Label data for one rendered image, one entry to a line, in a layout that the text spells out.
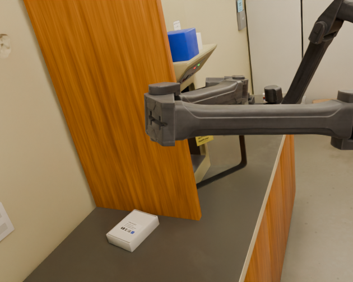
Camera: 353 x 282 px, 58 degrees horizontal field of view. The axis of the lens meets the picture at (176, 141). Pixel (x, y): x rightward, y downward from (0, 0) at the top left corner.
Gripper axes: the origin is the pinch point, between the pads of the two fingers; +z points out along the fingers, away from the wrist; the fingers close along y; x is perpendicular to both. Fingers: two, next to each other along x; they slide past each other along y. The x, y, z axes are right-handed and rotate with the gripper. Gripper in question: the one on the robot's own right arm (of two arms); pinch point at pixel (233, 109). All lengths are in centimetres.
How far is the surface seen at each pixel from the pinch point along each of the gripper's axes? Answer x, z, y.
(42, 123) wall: 56, 55, 22
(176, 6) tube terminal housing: 14, 12, 49
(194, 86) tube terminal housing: 11.2, 12.1, 16.5
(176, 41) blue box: 36, 4, 40
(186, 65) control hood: 39, 1, 33
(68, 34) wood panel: 47, 37, 50
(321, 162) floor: -155, -29, -126
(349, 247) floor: -45, -51, -122
